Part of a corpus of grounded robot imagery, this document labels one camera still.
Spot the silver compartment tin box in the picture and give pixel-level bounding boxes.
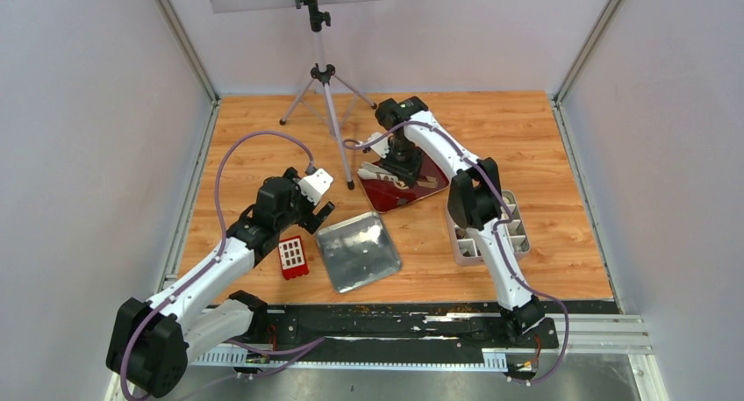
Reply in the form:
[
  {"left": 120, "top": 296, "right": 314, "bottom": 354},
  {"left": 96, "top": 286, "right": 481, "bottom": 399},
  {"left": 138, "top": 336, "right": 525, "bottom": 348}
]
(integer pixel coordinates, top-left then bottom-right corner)
[{"left": 444, "top": 190, "right": 531, "bottom": 267}]

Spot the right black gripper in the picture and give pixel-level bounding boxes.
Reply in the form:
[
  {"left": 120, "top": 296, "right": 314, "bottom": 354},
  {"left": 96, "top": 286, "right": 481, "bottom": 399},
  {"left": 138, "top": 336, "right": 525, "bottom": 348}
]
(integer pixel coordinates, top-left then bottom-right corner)
[{"left": 379, "top": 136, "right": 424, "bottom": 188}]

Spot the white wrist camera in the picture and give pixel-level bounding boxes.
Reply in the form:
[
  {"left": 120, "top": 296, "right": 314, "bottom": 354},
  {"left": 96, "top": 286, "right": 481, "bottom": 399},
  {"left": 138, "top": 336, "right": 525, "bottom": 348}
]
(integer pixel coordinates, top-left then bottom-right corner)
[
  {"left": 368, "top": 137, "right": 390, "bottom": 159},
  {"left": 298, "top": 168, "right": 333, "bottom": 206}
]

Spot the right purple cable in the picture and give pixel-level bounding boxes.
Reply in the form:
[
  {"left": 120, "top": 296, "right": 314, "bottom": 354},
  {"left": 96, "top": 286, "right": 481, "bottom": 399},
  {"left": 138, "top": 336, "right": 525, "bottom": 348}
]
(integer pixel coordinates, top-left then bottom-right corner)
[{"left": 341, "top": 120, "right": 571, "bottom": 386}]

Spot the red small box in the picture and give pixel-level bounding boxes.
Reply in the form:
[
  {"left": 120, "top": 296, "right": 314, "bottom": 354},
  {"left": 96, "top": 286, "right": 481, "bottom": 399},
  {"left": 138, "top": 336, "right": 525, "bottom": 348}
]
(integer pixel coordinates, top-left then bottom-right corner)
[{"left": 277, "top": 235, "right": 310, "bottom": 281}]

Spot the red lacquer tray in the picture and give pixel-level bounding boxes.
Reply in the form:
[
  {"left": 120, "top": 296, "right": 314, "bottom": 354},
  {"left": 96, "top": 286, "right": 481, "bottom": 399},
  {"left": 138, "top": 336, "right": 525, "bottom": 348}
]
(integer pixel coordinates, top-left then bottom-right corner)
[{"left": 358, "top": 154, "right": 449, "bottom": 213}]

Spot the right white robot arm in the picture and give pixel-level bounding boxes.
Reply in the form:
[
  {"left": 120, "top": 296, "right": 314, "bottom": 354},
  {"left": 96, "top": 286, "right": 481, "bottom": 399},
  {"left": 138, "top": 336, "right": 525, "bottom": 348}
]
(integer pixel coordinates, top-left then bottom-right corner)
[{"left": 375, "top": 97, "right": 545, "bottom": 347}]

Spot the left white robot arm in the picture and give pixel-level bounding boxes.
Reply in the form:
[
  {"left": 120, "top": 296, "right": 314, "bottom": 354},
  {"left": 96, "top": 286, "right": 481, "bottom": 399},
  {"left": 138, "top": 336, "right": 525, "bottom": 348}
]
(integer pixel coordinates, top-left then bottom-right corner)
[{"left": 105, "top": 168, "right": 335, "bottom": 399}]

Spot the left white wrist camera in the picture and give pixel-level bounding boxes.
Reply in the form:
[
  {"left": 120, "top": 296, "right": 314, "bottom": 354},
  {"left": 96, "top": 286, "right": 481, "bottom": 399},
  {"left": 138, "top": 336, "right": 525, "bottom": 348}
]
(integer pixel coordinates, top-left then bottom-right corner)
[{"left": 298, "top": 168, "right": 333, "bottom": 206}]

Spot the grey tripod stand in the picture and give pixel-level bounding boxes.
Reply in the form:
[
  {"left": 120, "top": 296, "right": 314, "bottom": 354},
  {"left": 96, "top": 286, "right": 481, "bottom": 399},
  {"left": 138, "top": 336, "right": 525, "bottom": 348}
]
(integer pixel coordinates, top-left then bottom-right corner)
[{"left": 279, "top": 0, "right": 377, "bottom": 190}]

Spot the silver tin lid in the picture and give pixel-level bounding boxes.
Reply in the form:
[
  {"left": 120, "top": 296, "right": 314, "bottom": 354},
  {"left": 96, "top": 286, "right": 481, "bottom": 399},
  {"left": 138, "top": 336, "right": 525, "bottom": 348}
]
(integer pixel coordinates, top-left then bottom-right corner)
[{"left": 315, "top": 211, "right": 403, "bottom": 294}]

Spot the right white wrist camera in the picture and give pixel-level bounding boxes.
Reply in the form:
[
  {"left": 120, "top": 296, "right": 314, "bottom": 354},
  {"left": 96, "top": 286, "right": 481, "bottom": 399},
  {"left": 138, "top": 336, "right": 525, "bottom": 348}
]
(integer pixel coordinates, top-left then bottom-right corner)
[{"left": 368, "top": 137, "right": 390, "bottom": 159}]

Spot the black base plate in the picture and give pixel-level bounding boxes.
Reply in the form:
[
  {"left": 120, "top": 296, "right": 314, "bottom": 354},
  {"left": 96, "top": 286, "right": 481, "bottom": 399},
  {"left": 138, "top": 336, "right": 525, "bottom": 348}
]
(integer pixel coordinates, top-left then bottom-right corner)
[{"left": 237, "top": 302, "right": 559, "bottom": 364}]

